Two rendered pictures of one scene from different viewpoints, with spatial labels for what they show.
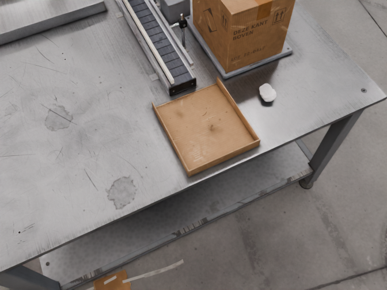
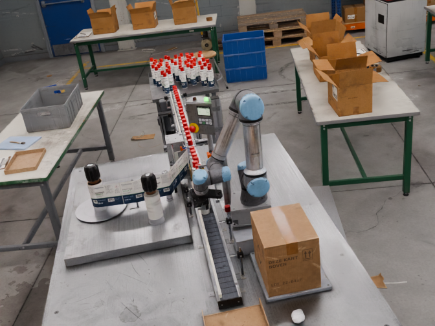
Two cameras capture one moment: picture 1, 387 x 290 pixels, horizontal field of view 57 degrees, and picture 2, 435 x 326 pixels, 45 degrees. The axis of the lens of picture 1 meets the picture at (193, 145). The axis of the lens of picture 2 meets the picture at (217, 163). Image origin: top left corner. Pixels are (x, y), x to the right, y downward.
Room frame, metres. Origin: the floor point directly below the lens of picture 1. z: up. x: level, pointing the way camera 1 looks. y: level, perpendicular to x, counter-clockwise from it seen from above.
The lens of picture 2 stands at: (-0.89, -0.56, 2.46)
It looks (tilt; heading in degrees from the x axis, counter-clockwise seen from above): 27 degrees down; 18
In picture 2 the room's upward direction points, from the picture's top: 8 degrees counter-clockwise
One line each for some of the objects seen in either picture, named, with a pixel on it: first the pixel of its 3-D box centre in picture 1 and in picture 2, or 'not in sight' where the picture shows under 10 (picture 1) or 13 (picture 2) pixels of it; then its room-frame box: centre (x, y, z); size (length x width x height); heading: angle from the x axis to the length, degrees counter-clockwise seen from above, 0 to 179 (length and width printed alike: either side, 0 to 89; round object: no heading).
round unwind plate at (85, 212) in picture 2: not in sight; (101, 207); (1.50, 0.98, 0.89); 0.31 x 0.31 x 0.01
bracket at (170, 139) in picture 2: not in sight; (174, 138); (1.93, 0.62, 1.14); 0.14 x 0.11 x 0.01; 24
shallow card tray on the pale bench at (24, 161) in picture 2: not in sight; (25, 160); (2.23, 2.00, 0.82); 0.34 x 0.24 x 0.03; 19
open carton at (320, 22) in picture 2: not in sight; (319, 33); (4.99, 0.00, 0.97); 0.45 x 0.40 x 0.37; 105
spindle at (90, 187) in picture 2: not in sight; (95, 186); (1.50, 0.98, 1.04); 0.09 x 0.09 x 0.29
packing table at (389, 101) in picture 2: not in sight; (342, 111); (4.15, -0.28, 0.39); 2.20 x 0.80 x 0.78; 13
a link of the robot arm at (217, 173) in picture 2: not in sight; (219, 174); (1.38, 0.18, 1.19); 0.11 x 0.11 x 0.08; 27
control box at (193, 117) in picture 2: not in sight; (204, 115); (1.71, 0.33, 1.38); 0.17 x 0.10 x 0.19; 79
